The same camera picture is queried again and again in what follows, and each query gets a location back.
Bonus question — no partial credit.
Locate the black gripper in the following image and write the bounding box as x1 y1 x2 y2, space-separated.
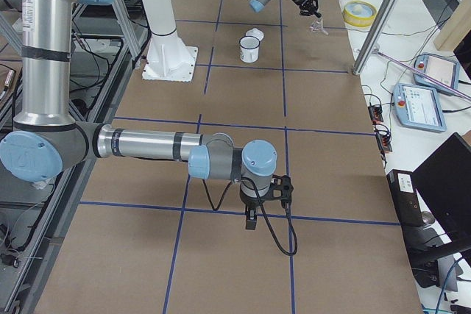
241 192 263 230
294 0 322 18

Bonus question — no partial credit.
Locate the white enamel cup lid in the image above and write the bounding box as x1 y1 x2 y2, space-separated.
245 28 264 41

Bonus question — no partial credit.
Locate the white enamel cup blue rim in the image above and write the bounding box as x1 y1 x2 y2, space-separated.
239 35 261 63

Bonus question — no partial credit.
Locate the yellow tape roll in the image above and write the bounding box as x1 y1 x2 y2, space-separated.
342 0 378 28

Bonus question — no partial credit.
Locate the far orange black connector box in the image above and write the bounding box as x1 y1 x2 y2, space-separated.
368 104 383 124

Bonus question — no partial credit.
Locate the orange black connector box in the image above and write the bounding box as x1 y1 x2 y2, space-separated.
368 104 383 124
375 132 392 154

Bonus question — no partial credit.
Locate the near blue teach pendant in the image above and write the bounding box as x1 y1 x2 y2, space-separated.
393 83 447 132

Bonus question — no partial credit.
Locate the blue teach pendant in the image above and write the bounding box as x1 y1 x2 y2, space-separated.
393 83 447 132
414 53 460 95

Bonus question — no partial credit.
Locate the near orange black connector box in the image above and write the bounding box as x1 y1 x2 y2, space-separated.
375 132 392 154

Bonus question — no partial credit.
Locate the wooden board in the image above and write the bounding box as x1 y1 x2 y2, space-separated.
433 0 471 51

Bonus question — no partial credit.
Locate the far blue teach pendant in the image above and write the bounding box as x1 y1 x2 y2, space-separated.
414 53 460 95

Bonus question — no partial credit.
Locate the black desktop box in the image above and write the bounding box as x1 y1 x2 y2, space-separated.
386 168 435 267

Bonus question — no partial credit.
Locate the black computer monitor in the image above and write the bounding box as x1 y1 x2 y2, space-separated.
412 133 471 240

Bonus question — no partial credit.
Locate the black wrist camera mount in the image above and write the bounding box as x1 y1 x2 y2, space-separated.
265 174 294 210

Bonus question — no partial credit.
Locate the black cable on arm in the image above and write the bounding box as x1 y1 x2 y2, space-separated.
201 176 298 256

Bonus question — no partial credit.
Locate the aluminium frame post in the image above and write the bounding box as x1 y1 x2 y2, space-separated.
353 0 398 76

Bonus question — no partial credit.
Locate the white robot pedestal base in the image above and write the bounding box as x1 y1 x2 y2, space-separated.
141 0 198 82

